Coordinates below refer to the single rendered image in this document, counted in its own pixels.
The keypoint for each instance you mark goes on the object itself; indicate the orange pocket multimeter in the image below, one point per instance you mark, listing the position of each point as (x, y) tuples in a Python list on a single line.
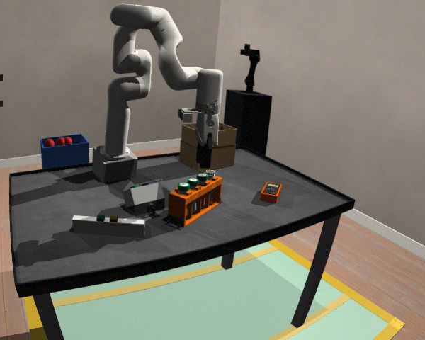
[(270, 192)]

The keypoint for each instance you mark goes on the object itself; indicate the brown cardboard box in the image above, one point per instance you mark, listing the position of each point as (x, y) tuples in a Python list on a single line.
[(222, 155)]

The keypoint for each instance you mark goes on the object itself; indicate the orange tube holder plate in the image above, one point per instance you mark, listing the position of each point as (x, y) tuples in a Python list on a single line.
[(178, 202)]

